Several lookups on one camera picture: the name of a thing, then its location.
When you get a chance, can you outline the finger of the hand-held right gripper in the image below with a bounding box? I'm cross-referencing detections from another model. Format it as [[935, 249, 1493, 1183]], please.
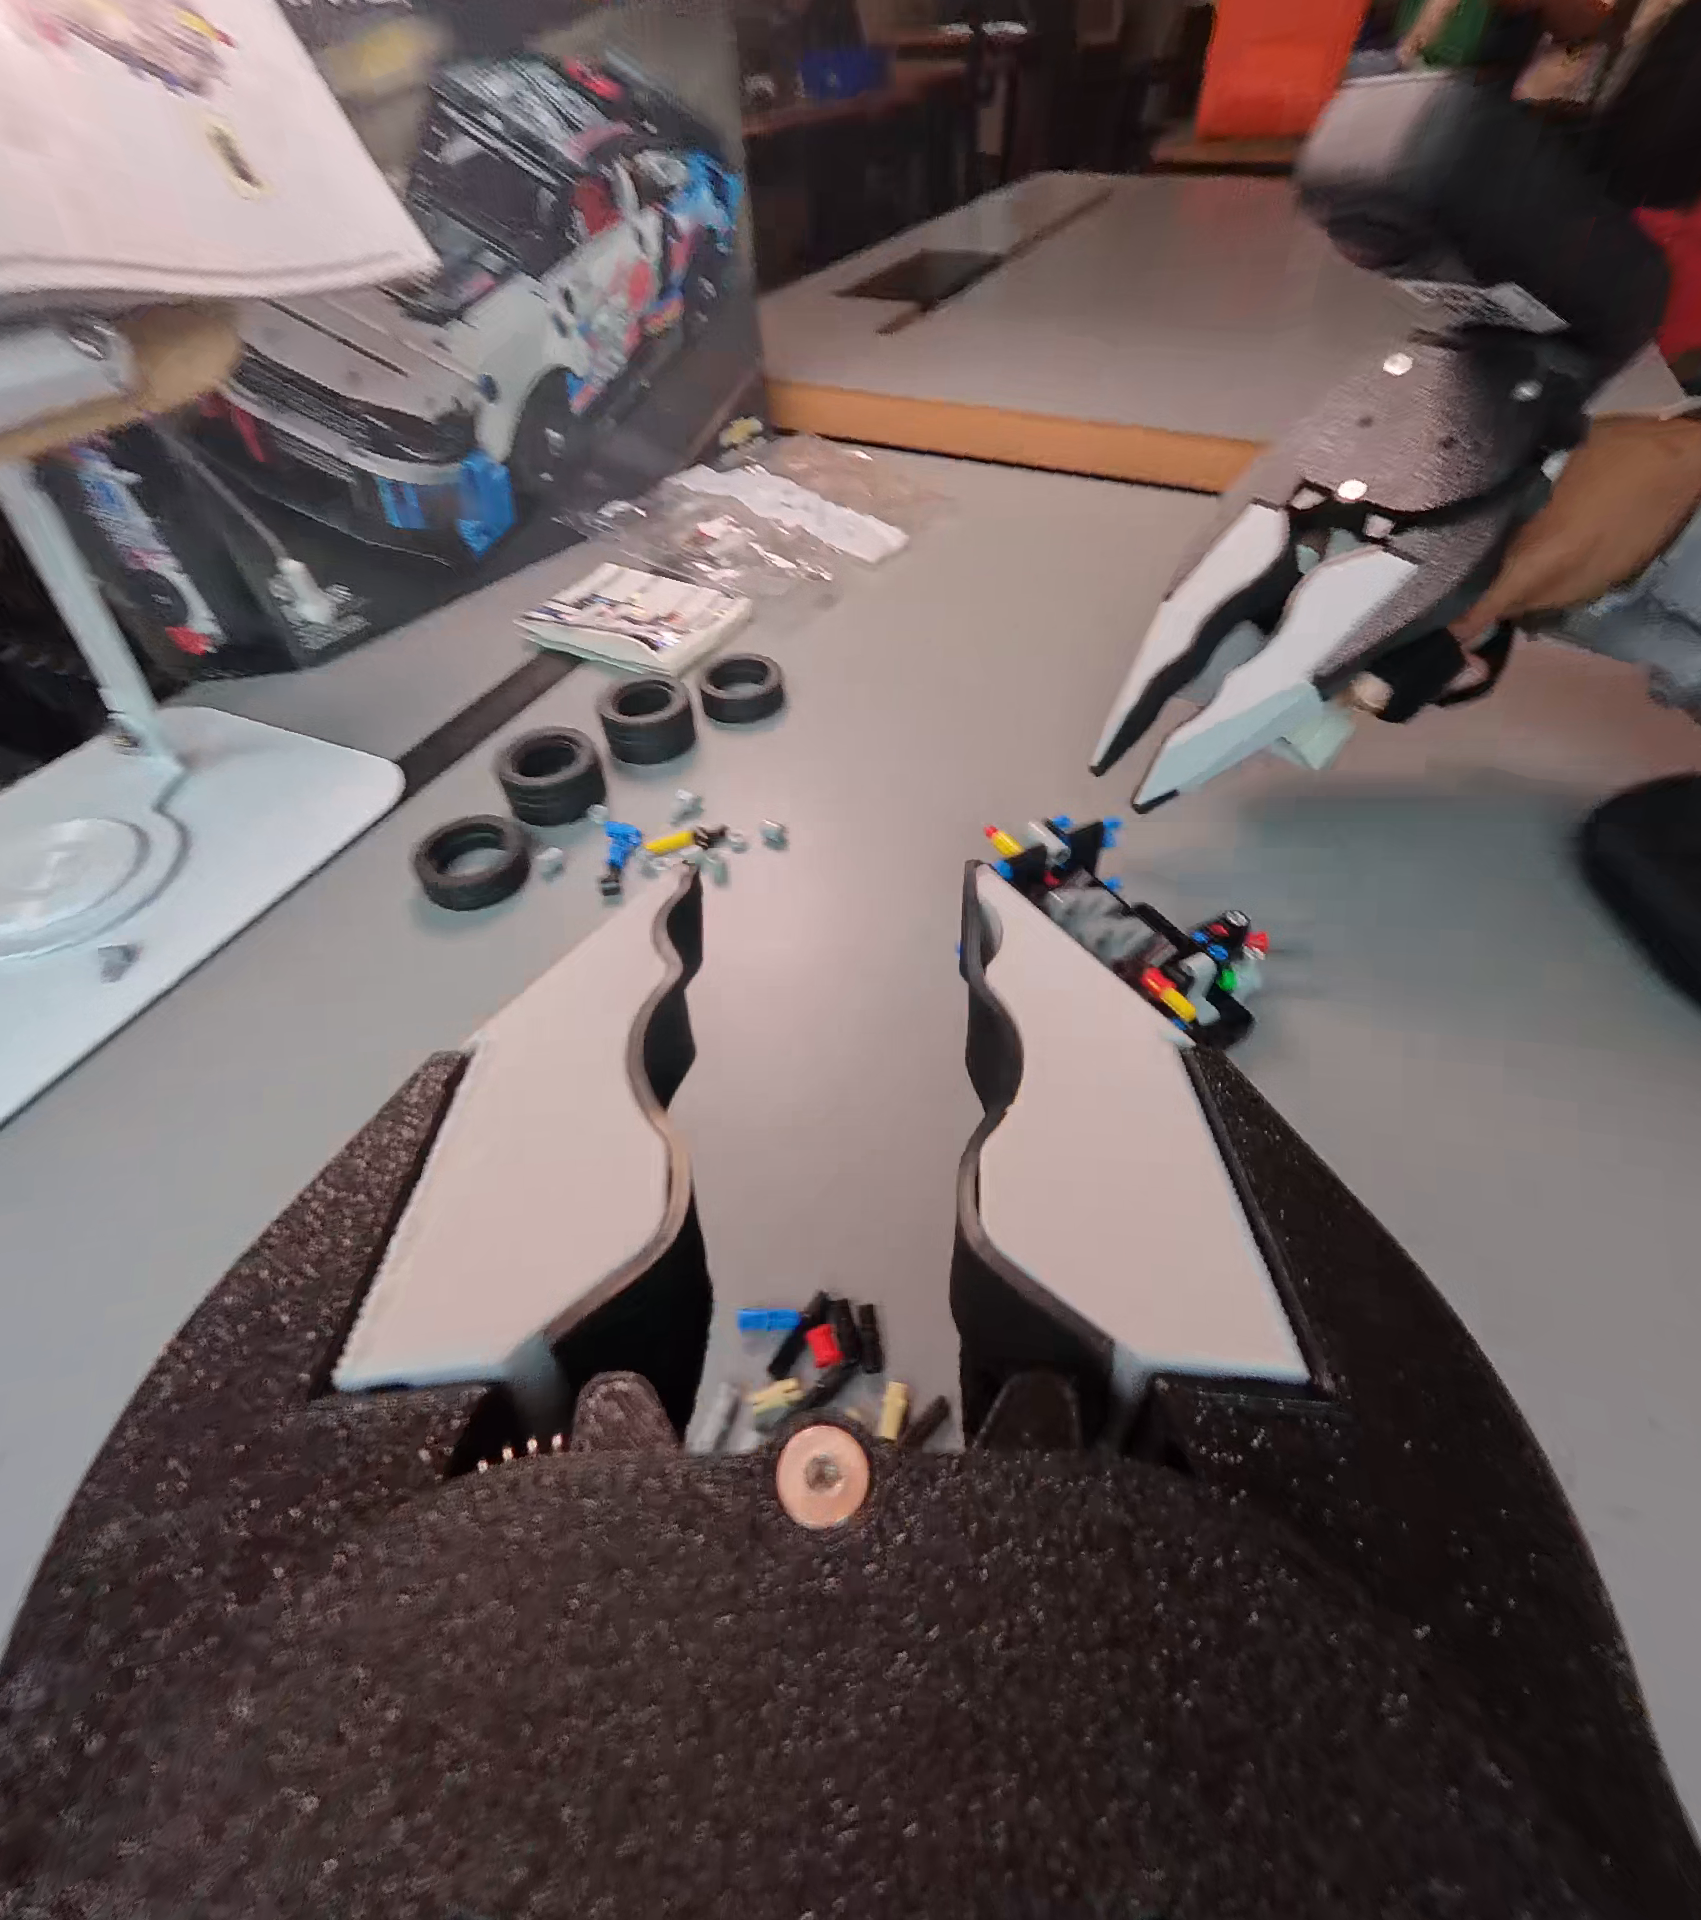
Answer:
[[1129, 540, 1425, 815], [1089, 497, 1305, 779]]

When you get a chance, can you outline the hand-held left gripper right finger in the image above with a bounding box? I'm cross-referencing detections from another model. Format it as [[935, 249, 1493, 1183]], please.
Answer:
[[948, 857, 1315, 1419]]

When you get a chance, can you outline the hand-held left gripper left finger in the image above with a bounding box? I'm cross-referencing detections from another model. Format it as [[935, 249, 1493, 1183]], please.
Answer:
[[330, 865, 714, 1411]]

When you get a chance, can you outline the toy car chassis assembly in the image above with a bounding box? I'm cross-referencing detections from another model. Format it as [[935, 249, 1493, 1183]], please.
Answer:
[[983, 813, 1275, 1049]]

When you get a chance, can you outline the building instruction booklet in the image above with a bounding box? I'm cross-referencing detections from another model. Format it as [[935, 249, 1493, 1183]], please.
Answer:
[[0, 0, 441, 335]]

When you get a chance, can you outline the white desk stand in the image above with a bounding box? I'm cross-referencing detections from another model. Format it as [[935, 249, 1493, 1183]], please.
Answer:
[[0, 305, 409, 1189]]

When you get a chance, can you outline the person's right hand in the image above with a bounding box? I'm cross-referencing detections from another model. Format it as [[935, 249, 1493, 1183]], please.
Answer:
[[1450, 404, 1701, 635]]

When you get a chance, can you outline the black toy tyre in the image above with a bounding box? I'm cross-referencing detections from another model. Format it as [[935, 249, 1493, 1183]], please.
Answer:
[[492, 726, 608, 831], [410, 812, 534, 913], [694, 651, 789, 731], [594, 675, 698, 767]]

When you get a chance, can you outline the white table with wooden edge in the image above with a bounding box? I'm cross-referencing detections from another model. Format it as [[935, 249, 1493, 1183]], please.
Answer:
[[756, 167, 1692, 493]]

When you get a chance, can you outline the pile of small dark pins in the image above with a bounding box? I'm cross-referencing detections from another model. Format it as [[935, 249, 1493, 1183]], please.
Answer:
[[692, 1285, 961, 1457]]

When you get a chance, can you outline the scatter of small grey parts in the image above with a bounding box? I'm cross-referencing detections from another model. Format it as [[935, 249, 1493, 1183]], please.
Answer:
[[534, 802, 792, 904]]

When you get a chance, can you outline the orange cloth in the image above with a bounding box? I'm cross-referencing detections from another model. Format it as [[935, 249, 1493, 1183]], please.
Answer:
[[1192, 0, 1373, 145]]

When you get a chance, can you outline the clear plastic bag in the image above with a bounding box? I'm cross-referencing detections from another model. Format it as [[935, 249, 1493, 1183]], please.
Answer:
[[556, 434, 961, 606]]

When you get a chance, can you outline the sticker sheet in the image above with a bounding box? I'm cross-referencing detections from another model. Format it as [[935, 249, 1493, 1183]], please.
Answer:
[[514, 560, 756, 677]]

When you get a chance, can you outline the toy race car box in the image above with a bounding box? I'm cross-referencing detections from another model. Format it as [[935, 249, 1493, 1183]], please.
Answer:
[[40, 51, 771, 696]]

